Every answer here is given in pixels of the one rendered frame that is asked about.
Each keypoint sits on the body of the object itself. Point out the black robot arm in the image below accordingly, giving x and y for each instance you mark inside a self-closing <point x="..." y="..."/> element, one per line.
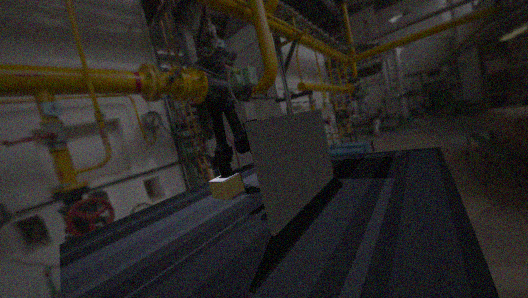
<point x="215" y="105"/>

